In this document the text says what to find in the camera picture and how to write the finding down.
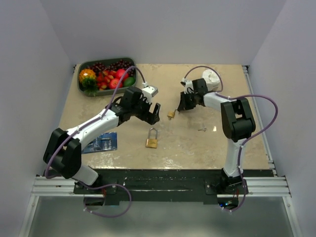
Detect red apple lower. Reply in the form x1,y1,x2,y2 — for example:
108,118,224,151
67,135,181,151
108,78,123,89

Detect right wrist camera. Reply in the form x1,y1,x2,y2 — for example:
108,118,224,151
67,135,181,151
180,78,194,94

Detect small brass padlock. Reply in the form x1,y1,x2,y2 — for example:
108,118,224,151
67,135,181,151
167,109,177,119

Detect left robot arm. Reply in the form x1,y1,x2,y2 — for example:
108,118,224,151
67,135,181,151
43,86,160,194

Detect dark grape bunch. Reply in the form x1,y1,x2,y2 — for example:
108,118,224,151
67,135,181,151
87,59,134,76

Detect green fruit tray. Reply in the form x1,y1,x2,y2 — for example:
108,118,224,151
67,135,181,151
77,57,135,97

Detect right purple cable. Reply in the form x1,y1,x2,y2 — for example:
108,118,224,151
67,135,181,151
184,65,278,178

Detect small red fruits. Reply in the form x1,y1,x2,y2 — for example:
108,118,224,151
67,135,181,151
96,70,114,90

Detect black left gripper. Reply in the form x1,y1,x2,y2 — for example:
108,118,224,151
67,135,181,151
130,96,159,125

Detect large brass padlock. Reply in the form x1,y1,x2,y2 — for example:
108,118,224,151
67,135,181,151
145,127,158,149

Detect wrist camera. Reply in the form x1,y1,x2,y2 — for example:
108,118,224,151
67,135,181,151
180,78,194,94
142,85,158,104

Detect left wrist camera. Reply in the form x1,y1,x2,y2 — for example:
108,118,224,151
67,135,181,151
142,85,158,104

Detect orange green fake fruit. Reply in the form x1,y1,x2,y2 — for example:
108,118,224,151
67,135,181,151
79,69,98,96

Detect green lime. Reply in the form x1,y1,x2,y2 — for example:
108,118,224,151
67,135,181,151
123,77,136,87

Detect red apple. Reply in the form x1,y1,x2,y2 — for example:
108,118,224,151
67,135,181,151
108,78,123,89
115,69,129,81

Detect red apple upper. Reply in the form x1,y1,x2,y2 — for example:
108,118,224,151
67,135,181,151
115,69,129,81

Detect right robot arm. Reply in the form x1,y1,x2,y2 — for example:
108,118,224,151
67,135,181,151
177,79,256,194

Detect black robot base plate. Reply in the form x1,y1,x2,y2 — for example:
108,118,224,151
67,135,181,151
43,166,275,206

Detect white paper roll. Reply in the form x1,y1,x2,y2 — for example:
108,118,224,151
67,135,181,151
202,69,221,91

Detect blue blister pack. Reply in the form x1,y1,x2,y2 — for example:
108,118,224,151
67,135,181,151
81,132,118,154

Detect silver key set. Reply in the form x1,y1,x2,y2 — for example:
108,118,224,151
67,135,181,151
198,124,207,131

